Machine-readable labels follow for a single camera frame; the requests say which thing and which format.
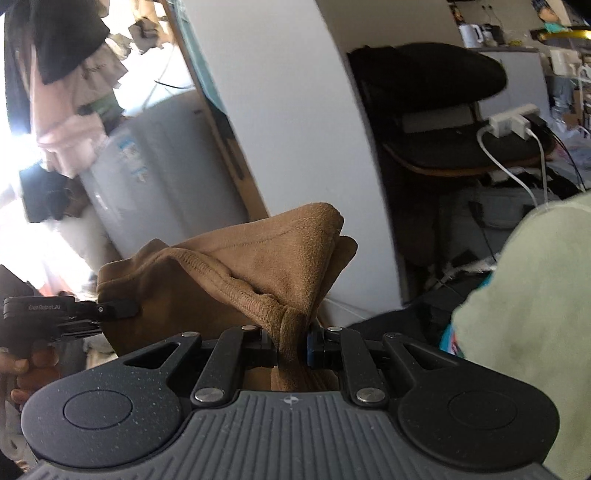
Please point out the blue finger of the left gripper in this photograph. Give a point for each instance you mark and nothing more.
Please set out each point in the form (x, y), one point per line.
(117, 310)

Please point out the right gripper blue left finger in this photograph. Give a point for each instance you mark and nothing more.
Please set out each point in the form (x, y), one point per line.
(237, 350)

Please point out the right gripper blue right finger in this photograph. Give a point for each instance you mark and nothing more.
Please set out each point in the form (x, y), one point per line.
(344, 352)

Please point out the brown printed t-shirt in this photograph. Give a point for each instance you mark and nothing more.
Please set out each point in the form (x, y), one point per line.
(272, 273)

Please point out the hanging pink black clothes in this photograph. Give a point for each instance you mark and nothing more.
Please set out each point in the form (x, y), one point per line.
(63, 61)

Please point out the person's left hand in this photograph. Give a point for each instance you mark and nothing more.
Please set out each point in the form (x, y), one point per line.
(32, 374)

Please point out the black folded garment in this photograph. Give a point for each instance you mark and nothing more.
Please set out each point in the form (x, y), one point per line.
(421, 321)

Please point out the teal printed fabric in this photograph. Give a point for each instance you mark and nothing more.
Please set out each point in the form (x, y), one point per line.
(449, 342)

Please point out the grey wrapped mattress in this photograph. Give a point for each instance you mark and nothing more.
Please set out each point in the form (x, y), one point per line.
(161, 176)

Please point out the light green towel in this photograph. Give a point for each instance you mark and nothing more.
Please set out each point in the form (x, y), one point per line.
(532, 321)

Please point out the black round chair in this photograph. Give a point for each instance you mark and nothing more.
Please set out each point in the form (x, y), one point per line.
(422, 102)

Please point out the white pillar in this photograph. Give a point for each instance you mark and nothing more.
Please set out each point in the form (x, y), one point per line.
(280, 70)

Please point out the white power strip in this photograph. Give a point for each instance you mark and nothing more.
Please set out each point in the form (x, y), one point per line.
(513, 121)

